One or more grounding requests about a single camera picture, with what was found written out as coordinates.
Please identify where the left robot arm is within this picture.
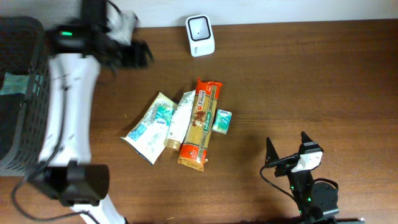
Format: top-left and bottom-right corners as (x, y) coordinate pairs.
(25, 1), (152, 223)

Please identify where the left black cable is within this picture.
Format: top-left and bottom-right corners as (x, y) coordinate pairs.
(11, 71), (100, 224)

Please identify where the grey plastic basket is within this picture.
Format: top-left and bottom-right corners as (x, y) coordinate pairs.
(1, 16), (50, 176)

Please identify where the green tissue pack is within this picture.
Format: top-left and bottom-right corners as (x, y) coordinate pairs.
(212, 109), (232, 134)

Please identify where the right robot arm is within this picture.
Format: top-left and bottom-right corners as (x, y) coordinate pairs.
(260, 132), (339, 223)

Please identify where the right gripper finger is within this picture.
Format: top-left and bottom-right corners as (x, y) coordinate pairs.
(265, 137), (279, 167)
(301, 131), (315, 145)

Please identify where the right black cable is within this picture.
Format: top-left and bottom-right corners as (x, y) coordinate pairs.
(259, 154), (301, 203)

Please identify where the cream snack bag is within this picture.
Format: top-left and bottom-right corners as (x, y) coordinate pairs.
(121, 93), (177, 165)

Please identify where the black cable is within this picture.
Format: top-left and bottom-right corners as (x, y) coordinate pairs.
(11, 71), (100, 224)
(259, 154), (301, 203)

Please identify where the white shampoo tube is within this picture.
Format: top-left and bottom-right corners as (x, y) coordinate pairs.
(164, 90), (195, 151)

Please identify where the orange spaghetti packet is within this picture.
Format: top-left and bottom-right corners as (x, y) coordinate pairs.
(177, 80), (223, 172)

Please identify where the teal wet wipes pack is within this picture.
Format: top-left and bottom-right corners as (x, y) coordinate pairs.
(1, 73), (44, 95)

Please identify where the white barcode scanner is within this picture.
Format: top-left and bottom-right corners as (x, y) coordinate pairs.
(185, 14), (215, 57)

